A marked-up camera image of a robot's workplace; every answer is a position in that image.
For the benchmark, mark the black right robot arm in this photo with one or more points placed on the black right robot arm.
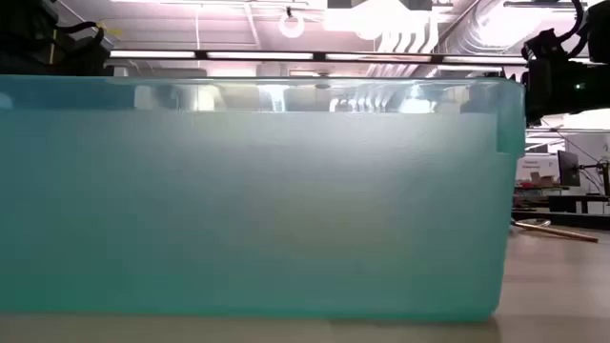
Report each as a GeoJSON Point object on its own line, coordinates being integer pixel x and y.
{"type": "Point", "coordinates": [600, 43]}

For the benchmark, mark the black computer monitor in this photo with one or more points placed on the black computer monitor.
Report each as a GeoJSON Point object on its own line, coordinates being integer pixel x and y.
{"type": "Point", "coordinates": [568, 169]}

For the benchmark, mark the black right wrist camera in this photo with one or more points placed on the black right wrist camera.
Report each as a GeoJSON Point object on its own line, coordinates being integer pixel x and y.
{"type": "Point", "coordinates": [541, 47]}

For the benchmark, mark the teal translucent plastic bin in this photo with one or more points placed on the teal translucent plastic bin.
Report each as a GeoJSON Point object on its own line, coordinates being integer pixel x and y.
{"type": "Point", "coordinates": [238, 214]}

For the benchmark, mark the black overhead frame light bar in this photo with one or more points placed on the black overhead frame light bar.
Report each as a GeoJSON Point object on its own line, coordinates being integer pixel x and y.
{"type": "Point", "coordinates": [202, 54]}

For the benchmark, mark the silver ventilation duct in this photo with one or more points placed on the silver ventilation duct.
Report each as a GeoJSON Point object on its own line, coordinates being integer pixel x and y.
{"type": "Point", "coordinates": [469, 33]}

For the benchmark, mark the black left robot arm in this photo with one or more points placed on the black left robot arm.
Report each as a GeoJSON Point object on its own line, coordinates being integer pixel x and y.
{"type": "Point", "coordinates": [24, 28]}

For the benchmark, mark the black background desk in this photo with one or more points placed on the black background desk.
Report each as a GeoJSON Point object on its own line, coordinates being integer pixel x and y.
{"type": "Point", "coordinates": [564, 202]}

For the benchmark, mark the brown cardboard box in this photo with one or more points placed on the brown cardboard box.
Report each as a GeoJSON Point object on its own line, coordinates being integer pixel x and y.
{"type": "Point", "coordinates": [543, 180]}

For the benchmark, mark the wooden stick on table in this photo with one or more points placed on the wooden stick on table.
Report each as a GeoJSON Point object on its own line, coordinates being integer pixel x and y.
{"type": "Point", "coordinates": [562, 232]}

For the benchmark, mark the yellow tag label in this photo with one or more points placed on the yellow tag label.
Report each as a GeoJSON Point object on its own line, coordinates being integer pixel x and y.
{"type": "Point", "coordinates": [112, 31]}

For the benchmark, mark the white printed sign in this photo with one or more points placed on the white printed sign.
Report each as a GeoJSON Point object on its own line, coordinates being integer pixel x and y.
{"type": "Point", "coordinates": [534, 164]}

